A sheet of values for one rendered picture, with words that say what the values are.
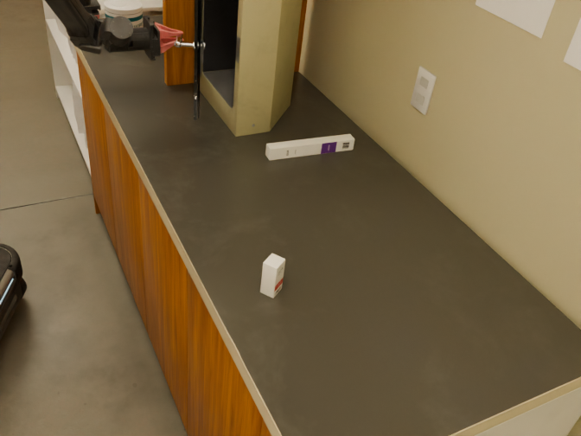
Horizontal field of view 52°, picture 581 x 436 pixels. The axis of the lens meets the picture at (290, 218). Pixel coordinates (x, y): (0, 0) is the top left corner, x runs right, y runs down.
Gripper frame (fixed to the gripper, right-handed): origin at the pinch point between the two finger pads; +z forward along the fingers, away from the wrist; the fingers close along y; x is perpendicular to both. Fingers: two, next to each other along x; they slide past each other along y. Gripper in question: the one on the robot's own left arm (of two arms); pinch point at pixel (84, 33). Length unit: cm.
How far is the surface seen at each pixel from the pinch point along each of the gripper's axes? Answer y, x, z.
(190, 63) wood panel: 30.9, -8.3, 9.5
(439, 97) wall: 76, -78, -6
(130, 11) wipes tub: 19.2, 21.5, 2.0
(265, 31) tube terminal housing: 39, -45, -14
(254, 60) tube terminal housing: 37, -45, -7
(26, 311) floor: -35, 0, 110
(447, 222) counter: 68, -100, 17
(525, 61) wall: 76, -100, -25
